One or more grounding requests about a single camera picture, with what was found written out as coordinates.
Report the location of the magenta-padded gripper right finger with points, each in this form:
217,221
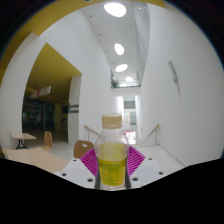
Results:
146,170

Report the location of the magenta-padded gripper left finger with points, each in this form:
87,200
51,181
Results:
75,170

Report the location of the yellow drink bottle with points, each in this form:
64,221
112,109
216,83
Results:
112,166

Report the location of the wooden chair with round hole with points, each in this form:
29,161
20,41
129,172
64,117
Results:
48,140
83,149

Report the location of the wooden stair handrail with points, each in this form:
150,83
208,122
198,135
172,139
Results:
151,131
91,130

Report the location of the small wooden side table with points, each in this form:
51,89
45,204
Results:
21,136

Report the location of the red and white hanging sign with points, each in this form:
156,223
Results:
41,91

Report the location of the green balcony plant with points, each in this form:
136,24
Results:
115,83

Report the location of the group of oval ceiling lights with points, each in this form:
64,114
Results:
115,9

